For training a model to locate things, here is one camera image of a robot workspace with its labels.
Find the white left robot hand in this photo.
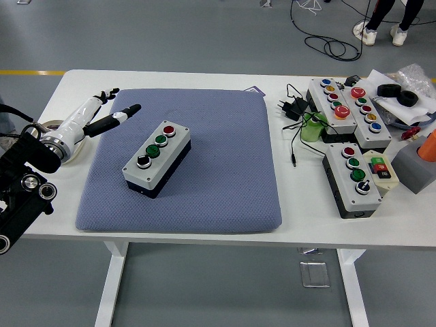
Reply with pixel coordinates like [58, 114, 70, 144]
[50, 87, 142, 151]

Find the grey four-button control box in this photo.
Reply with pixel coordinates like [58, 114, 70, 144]
[322, 142, 383, 219]
[121, 119, 192, 200]

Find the grey five-button control box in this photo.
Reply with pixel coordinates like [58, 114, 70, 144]
[306, 78, 358, 137]
[340, 87, 393, 150]

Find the beige shallow tray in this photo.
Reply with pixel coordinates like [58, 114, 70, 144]
[35, 119, 87, 167]

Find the blue-grey fabric mat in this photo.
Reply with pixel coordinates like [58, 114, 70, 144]
[74, 88, 283, 234]

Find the white table leg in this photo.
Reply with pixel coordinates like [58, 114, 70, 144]
[337, 248, 371, 327]
[94, 240, 130, 327]

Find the purple white card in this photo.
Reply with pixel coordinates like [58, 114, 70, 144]
[242, 84, 266, 98]

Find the black power adapter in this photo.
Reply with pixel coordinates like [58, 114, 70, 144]
[275, 96, 309, 121]

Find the green tape roll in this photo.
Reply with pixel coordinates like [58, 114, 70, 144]
[300, 112, 328, 143]

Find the clear floor plate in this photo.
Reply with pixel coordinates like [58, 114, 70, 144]
[298, 260, 331, 289]

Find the white paper sheet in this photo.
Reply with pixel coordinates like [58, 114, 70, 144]
[366, 69, 436, 125]

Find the person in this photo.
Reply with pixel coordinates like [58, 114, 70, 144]
[352, 0, 426, 47]

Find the red valve knob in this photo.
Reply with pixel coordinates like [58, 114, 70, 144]
[401, 125, 422, 140]

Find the grey block holder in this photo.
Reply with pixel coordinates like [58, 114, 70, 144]
[390, 134, 436, 195]

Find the clear bubble wrap bag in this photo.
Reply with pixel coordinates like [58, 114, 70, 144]
[384, 63, 435, 103]

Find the orange cylinder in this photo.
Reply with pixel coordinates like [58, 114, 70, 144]
[418, 128, 436, 164]

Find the black adapter cord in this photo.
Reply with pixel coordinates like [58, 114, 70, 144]
[281, 83, 333, 168]

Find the white floor cord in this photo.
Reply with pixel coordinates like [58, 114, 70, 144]
[294, 0, 323, 16]

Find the black floor cable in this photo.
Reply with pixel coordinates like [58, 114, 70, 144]
[289, 0, 375, 62]

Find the cream three-button switch box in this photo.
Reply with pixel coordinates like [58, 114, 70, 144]
[361, 149, 399, 198]

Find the blue ring plate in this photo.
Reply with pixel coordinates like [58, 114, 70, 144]
[388, 114, 436, 130]

